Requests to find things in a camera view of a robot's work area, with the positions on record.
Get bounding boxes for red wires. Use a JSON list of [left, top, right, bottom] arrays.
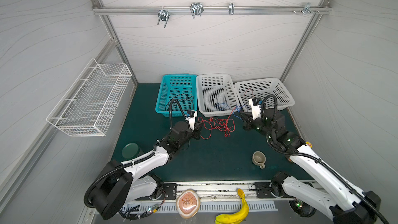
[[197, 105, 238, 140]]

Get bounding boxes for black wire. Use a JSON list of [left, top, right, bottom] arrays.
[[164, 92, 195, 113]]

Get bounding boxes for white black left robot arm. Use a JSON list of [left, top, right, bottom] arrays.
[[84, 121, 203, 220]]

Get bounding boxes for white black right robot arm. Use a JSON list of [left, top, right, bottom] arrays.
[[239, 109, 387, 224]]

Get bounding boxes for olive ceramic cup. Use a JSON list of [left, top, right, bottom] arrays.
[[251, 151, 266, 170]]

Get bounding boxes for white perforated basket right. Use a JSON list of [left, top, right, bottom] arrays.
[[234, 78, 295, 112]]

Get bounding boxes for white perforated basket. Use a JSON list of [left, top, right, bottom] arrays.
[[196, 74, 240, 117], [234, 78, 295, 112]]

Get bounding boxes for white perforated basket middle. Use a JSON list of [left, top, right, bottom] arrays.
[[196, 74, 240, 117]]

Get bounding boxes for teal perforated basket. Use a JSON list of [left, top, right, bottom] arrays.
[[155, 74, 198, 117]]

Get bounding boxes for round wooden toy face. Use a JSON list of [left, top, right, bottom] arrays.
[[176, 189, 201, 219]]

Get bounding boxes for yellow banana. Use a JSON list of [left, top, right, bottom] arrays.
[[215, 188, 250, 224]]

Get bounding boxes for metal clamp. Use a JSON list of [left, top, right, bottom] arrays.
[[229, 3, 235, 16], [292, 3, 320, 16], [189, 3, 204, 18], [157, 9, 170, 28]]

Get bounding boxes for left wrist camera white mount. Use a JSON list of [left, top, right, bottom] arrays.
[[185, 110, 198, 130]]

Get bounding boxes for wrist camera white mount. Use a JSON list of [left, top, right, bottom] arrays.
[[185, 110, 198, 130], [248, 97, 262, 120]]

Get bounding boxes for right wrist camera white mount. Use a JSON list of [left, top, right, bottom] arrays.
[[248, 97, 262, 120]]

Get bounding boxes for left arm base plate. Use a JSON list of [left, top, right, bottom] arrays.
[[149, 183, 177, 200]]

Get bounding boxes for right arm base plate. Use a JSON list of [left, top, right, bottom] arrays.
[[250, 181, 290, 199]]

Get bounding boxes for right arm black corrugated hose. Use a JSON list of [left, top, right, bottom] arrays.
[[260, 94, 390, 224]]

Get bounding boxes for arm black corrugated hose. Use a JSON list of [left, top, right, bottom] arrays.
[[83, 99, 189, 208], [260, 94, 390, 224]]

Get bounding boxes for white wire wall basket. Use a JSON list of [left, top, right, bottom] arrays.
[[46, 58, 132, 137]]

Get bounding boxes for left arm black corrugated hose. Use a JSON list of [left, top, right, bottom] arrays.
[[83, 99, 189, 208]]

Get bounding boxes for aluminium overhead rail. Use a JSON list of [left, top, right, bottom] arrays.
[[93, 5, 332, 16]]

